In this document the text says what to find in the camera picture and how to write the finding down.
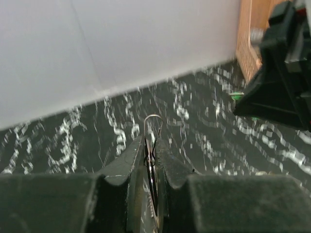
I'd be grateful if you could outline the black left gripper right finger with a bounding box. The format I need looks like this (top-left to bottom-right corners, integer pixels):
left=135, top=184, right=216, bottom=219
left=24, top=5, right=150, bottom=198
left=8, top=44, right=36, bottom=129
left=155, top=139, right=311, bottom=233

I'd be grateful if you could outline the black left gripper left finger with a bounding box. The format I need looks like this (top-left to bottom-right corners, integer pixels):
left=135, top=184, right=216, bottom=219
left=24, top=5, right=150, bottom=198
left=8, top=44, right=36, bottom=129
left=0, top=136, right=143, bottom=233

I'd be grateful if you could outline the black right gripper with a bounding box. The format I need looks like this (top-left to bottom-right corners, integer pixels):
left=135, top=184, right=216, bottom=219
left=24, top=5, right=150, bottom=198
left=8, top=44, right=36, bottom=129
left=233, top=0, right=311, bottom=131

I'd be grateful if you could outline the key with green tag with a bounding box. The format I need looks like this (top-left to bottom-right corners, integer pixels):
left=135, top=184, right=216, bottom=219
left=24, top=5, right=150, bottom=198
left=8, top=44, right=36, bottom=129
left=229, top=92, right=259, bottom=121

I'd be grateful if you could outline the large metal keyring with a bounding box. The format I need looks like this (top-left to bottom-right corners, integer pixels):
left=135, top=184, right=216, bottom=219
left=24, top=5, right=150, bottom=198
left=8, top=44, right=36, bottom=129
left=143, top=114, right=163, bottom=233

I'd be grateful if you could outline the grey round jar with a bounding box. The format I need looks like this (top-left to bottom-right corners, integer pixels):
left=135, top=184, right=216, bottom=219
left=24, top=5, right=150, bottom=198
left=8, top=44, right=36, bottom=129
left=249, top=28, right=264, bottom=47

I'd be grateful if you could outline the orange plastic desk organizer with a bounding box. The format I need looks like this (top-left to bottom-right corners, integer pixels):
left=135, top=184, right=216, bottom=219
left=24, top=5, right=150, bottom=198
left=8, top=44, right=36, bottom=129
left=236, top=0, right=281, bottom=81

